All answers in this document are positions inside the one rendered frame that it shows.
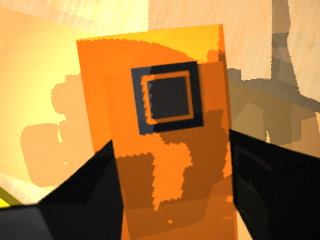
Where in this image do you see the yellow flat bar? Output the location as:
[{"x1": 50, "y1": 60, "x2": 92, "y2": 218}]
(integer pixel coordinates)
[{"x1": 0, "y1": 187, "x2": 22, "y2": 207}]

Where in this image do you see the orange rectangular block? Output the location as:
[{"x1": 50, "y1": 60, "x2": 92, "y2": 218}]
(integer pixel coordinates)
[{"x1": 76, "y1": 24, "x2": 238, "y2": 240}]

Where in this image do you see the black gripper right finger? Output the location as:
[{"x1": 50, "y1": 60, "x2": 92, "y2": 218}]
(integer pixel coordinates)
[{"x1": 228, "y1": 129, "x2": 320, "y2": 240}]

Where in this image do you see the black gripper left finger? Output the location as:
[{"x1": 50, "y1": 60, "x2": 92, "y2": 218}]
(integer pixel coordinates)
[{"x1": 0, "y1": 138, "x2": 124, "y2": 240}]

